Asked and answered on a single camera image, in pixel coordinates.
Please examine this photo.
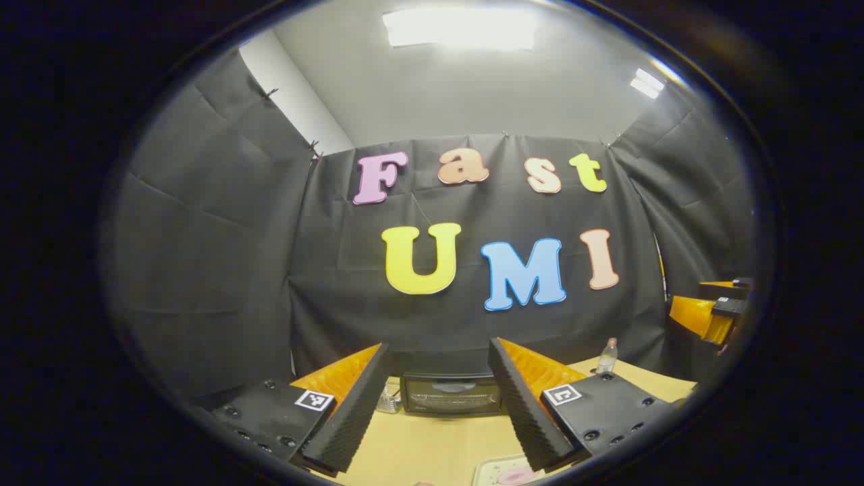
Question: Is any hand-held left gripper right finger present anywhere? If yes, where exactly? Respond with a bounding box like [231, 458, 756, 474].
[487, 336, 682, 473]

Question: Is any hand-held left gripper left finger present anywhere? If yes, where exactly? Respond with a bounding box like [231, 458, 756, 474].
[202, 342, 392, 474]

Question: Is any cream square baking dish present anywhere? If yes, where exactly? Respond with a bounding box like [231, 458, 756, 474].
[472, 454, 539, 486]

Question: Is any black electric oven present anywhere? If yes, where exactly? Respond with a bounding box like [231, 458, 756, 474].
[400, 371, 504, 416]

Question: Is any red label plastic water bottle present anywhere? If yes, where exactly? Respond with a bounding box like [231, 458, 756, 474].
[595, 337, 619, 376]

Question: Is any black backdrop cloth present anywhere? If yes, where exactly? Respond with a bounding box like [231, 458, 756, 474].
[101, 47, 758, 406]

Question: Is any small ceiling light panel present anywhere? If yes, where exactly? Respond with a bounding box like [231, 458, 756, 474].
[629, 67, 666, 100]

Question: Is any large ceiling light panel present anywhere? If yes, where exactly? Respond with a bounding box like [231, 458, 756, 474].
[382, 8, 539, 51]

